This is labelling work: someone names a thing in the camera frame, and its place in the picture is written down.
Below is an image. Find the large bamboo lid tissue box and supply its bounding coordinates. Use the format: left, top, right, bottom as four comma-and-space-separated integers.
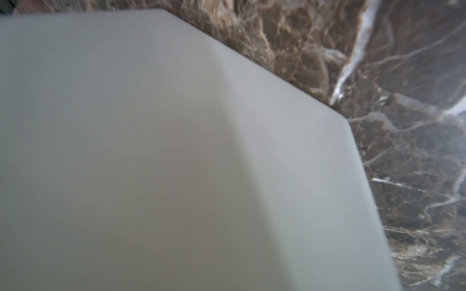
1, 10, 401, 291

